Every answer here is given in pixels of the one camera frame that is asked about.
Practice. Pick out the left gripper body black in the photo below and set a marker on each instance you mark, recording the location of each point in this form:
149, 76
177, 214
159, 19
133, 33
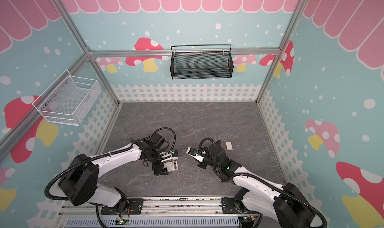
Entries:
156, 162

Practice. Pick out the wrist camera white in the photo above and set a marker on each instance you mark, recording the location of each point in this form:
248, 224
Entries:
194, 153
168, 156

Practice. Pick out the white perforated cable duct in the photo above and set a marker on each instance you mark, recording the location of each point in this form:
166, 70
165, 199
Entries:
172, 222

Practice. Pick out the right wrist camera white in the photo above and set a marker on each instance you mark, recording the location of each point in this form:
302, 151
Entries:
194, 153

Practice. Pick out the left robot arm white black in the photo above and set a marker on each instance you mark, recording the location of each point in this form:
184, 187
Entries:
79, 183

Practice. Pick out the white wire mesh basket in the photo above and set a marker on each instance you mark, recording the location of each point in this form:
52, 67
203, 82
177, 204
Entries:
69, 101

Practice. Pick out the white battery cover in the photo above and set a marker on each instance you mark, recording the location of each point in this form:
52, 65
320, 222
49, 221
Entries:
229, 146

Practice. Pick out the white remote control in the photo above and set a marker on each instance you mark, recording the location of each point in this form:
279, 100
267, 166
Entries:
172, 166

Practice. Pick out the black wire mesh basket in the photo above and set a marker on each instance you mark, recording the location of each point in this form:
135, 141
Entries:
201, 61

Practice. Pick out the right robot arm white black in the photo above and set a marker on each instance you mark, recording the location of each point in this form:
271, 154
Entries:
283, 203

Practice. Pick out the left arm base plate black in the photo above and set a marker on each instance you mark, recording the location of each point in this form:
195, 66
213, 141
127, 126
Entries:
126, 207

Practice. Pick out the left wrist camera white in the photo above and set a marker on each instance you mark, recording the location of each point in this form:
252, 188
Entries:
168, 156

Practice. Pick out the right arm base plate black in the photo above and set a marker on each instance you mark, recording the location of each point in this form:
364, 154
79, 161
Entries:
234, 206

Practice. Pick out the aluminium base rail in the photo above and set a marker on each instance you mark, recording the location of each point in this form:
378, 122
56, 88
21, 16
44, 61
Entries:
189, 206

